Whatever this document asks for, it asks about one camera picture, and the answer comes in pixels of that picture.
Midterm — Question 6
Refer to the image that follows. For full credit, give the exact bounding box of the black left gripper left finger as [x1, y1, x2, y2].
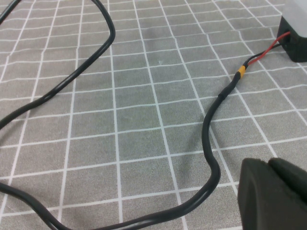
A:
[236, 157, 307, 230]

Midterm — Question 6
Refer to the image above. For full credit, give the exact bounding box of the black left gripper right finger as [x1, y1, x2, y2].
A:
[268, 157, 307, 213]

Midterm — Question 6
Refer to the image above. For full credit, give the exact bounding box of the grey button box black base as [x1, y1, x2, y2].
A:
[279, 0, 307, 63]

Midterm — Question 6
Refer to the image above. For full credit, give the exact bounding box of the grey white-checked tablecloth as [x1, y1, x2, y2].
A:
[0, 0, 307, 230]

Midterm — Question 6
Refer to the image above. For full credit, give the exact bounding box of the black power cable yellow connector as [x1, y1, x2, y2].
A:
[0, 0, 292, 230]

